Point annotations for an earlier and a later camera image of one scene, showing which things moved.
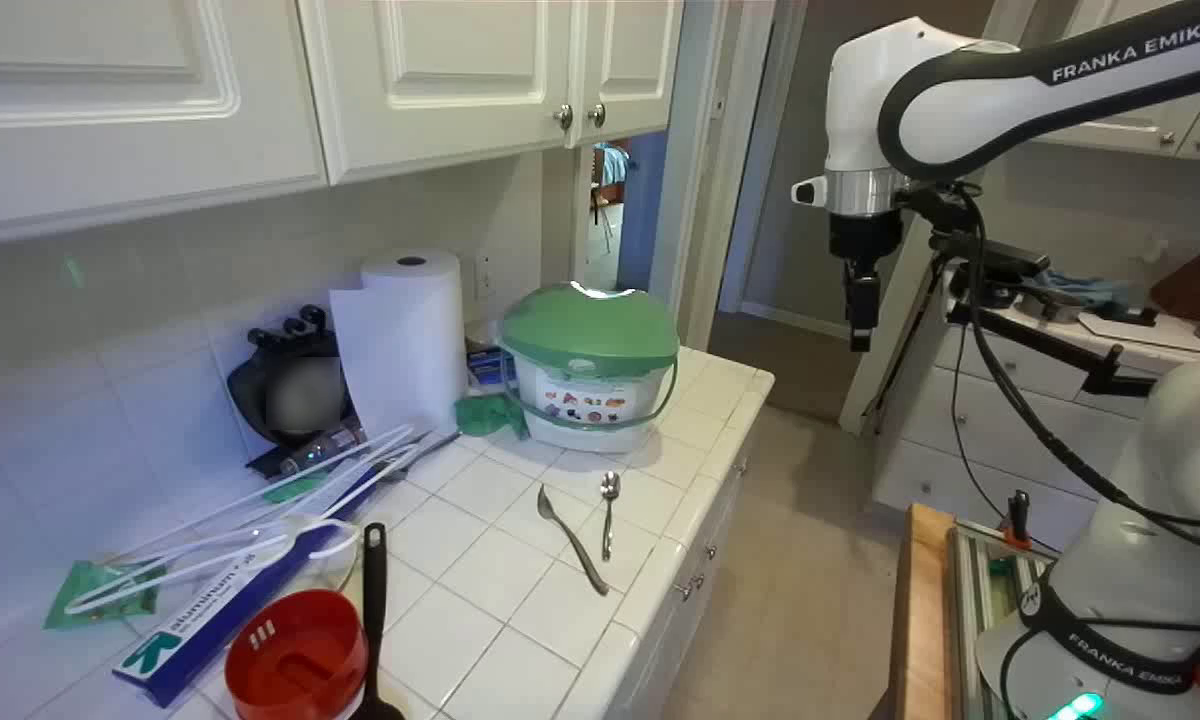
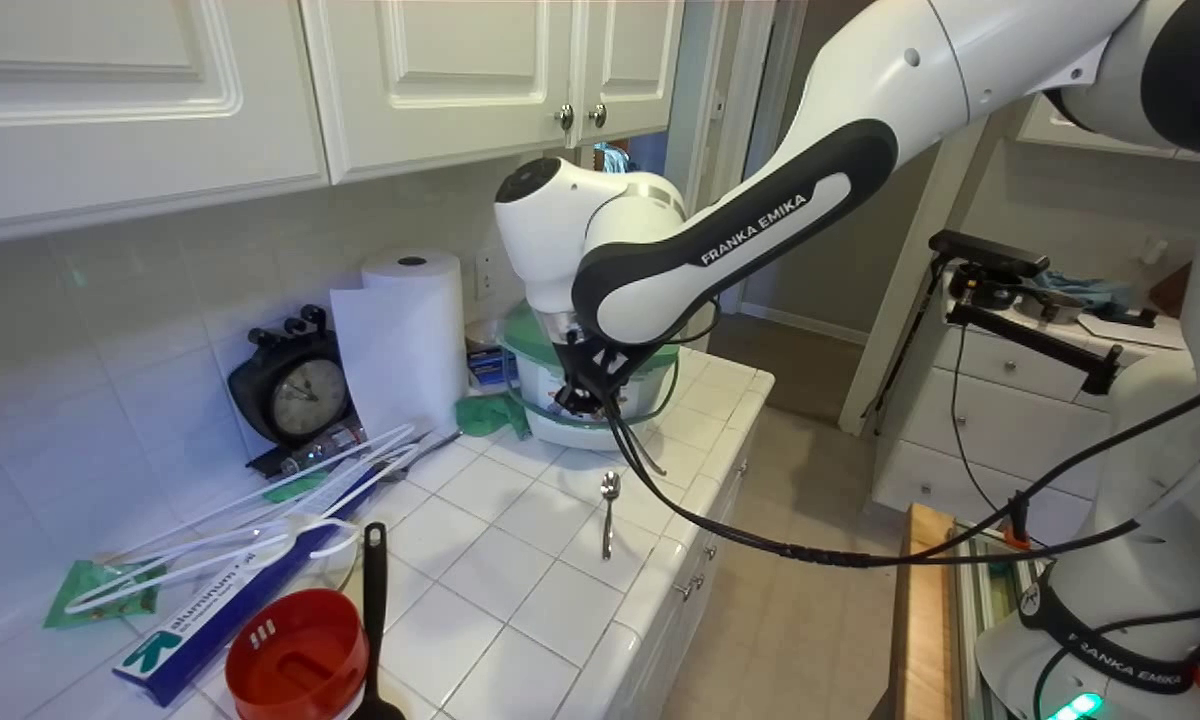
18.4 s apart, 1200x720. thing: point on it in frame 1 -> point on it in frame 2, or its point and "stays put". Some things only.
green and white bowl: (595, 364) stays put
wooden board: (930, 655) stays put
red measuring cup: (299, 658) stays put
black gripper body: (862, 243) -> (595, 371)
